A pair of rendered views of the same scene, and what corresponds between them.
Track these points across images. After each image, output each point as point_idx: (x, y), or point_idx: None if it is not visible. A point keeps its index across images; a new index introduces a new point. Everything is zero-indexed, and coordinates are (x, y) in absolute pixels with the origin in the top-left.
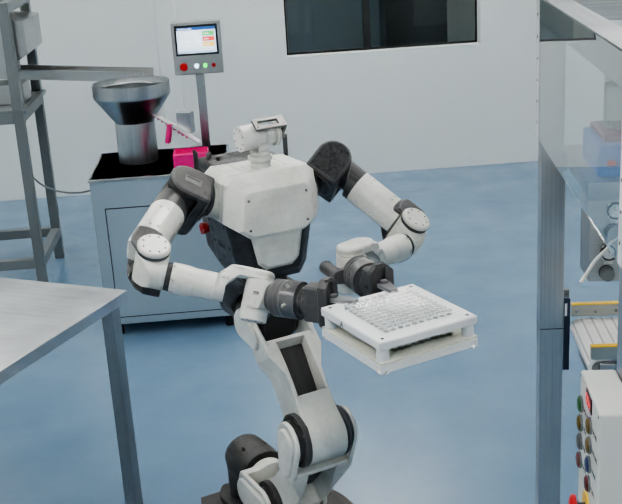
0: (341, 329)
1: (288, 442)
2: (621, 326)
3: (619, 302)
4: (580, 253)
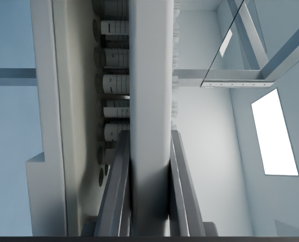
0: (101, 199)
1: None
2: (180, 82)
3: (188, 80)
4: None
